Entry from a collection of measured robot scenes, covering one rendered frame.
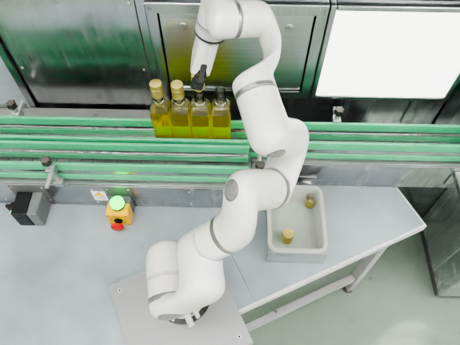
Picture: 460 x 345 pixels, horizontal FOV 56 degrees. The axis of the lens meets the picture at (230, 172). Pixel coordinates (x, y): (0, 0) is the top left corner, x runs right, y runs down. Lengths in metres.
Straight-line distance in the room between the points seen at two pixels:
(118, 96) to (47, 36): 0.29
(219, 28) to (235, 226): 0.39
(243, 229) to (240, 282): 0.52
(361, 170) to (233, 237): 0.69
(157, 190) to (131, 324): 0.39
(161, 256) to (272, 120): 0.40
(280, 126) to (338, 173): 0.66
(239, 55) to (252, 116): 0.48
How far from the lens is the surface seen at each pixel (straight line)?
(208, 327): 1.25
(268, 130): 0.79
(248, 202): 0.78
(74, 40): 1.36
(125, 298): 1.31
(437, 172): 1.51
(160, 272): 0.97
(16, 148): 1.47
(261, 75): 0.83
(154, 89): 1.18
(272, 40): 0.91
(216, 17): 0.89
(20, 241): 1.51
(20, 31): 1.40
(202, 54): 1.03
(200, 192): 1.32
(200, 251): 0.89
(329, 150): 1.35
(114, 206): 1.34
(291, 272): 1.33
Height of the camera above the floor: 2.00
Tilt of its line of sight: 58 degrees down
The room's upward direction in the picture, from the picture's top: straight up
